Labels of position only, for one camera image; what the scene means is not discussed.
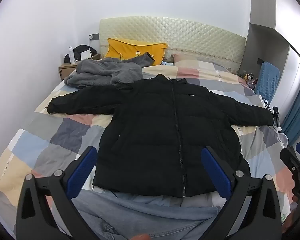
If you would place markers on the grey fleece garment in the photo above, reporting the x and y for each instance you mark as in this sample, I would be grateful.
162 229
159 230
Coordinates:
107 73

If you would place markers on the black bag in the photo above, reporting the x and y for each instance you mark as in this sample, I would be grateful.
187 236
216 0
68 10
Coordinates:
82 50

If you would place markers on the light blue jeans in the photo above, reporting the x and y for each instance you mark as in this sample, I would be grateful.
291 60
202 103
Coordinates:
145 217

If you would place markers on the blue curtain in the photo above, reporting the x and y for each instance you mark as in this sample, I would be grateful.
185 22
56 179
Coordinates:
298 105

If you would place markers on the grey wall socket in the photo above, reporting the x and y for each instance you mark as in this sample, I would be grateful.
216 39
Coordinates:
93 37

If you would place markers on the white bottle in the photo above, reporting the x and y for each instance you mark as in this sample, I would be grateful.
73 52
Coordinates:
71 55

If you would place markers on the person's right hand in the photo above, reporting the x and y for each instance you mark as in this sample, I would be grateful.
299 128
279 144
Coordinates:
288 226

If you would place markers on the blue chair cover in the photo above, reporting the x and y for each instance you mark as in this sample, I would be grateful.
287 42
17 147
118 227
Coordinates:
266 80

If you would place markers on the white box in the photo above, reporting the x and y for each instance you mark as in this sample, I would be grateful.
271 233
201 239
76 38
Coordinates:
85 55

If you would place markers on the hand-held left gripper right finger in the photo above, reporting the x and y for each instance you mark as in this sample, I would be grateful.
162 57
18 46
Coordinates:
216 170

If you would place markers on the pink pillow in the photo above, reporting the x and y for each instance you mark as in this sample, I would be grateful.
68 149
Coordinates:
183 57

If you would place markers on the black tripod camera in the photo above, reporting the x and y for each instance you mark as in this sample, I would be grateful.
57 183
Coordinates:
275 112

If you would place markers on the yellow pillow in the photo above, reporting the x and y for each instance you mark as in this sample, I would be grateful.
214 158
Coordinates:
132 50

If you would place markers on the wooden nightstand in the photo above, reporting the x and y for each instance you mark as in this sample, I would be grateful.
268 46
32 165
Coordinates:
67 68

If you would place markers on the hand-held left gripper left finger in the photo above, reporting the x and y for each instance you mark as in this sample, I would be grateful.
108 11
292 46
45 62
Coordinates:
81 170

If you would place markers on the black puffer jacket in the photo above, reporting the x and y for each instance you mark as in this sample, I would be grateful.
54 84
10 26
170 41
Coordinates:
165 130

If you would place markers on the cream quilted headboard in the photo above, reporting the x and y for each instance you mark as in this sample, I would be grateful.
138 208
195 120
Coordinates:
180 33

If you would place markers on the grey cabinet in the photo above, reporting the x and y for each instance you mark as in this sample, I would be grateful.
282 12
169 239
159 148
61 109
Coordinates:
267 45

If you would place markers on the patchwork quilt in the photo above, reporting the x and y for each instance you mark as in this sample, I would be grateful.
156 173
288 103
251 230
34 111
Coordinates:
50 140

